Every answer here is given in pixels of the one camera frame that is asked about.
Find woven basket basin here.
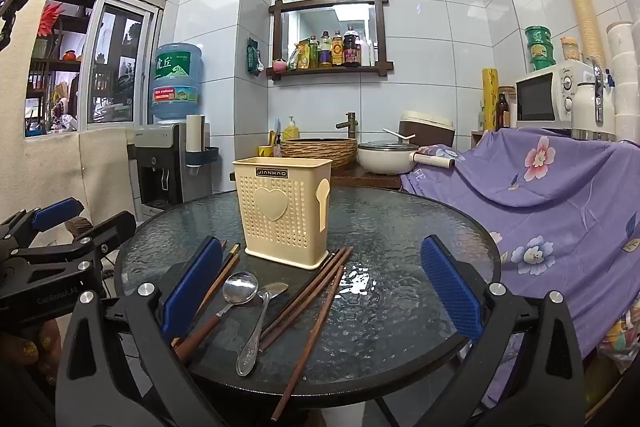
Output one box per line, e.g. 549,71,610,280
280,138,358,170

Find purple floral cloth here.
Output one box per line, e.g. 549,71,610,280
400,127,640,408

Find green canisters stack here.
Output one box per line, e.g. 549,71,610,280
527,42,553,72

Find yellow roll package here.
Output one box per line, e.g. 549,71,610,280
481,68,498,132

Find sliding window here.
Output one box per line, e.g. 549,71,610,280
25,0,166,140

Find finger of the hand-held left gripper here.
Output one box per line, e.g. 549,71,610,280
0,198,86,253
15,210,137,266

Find teal cup holder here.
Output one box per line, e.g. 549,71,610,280
185,147,220,168

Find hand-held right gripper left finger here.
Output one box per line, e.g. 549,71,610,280
55,234,223,427

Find blue water jug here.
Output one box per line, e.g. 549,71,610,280
151,42,205,124

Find brown glass bottle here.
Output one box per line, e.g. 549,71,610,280
496,92,511,130

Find dark soy sauce bottle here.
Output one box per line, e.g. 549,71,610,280
343,24,362,68

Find red artificial flower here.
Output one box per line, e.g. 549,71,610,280
37,2,66,38

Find white paper cup stack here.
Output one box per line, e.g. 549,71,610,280
186,114,206,152

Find bronze faucet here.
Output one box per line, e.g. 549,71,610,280
335,112,358,140

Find white microwave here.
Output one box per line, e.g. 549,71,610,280
515,59,593,128

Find wooden counter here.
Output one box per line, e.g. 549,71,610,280
330,167,401,192

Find printed plastic bag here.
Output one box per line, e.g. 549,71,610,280
595,307,640,418

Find wooden handled metal spoon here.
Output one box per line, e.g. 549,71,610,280
174,272,259,365

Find green packet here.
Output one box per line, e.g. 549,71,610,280
246,38,265,75

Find steel spoon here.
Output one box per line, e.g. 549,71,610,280
236,282,290,378

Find white pan with lid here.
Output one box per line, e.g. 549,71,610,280
357,141,456,175

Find beige plastic utensil holder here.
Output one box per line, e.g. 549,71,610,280
232,157,333,269

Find grey water dispenser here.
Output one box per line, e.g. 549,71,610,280
132,123,213,220

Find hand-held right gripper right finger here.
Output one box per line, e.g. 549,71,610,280
420,234,586,427

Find black phone mount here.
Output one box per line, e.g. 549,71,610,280
0,0,33,52

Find wooden framed mirror shelf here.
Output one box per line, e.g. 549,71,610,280
268,0,394,80

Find brown and white rice cooker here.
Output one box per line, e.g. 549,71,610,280
398,111,456,148

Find white kettle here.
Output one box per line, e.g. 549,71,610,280
570,59,617,142

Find yellow seasoning packet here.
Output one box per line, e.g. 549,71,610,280
287,44,311,70

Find tall yellow paper cup stack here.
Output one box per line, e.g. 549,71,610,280
554,0,606,68

